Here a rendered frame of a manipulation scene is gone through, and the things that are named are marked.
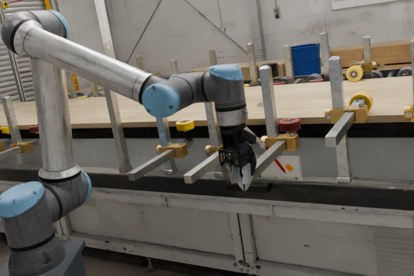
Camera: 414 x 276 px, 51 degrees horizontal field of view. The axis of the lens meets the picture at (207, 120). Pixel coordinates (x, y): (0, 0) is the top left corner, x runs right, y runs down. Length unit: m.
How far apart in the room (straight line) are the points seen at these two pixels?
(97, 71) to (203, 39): 9.04
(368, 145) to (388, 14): 7.04
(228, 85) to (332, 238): 1.05
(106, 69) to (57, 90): 0.38
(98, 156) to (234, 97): 1.41
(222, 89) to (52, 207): 0.75
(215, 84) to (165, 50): 9.73
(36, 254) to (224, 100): 0.82
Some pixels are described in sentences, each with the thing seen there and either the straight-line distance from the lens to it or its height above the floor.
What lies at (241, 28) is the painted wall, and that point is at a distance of 9.70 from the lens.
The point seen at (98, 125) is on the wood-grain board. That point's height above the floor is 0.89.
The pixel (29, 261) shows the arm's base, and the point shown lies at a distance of 1.60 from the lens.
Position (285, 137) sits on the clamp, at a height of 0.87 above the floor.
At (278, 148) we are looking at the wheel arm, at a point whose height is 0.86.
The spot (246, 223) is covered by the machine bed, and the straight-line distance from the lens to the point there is 2.10.
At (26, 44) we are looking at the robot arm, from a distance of 1.38.
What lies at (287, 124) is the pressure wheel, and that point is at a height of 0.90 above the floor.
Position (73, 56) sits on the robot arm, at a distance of 1.27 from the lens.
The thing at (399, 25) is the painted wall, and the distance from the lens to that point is 8.71.
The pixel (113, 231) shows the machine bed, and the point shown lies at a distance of 2.69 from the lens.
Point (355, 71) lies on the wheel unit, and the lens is 2.41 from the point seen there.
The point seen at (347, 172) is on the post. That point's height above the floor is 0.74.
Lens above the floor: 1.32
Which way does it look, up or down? 13 degrees down
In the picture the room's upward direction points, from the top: 9 degrees counter-clockwise
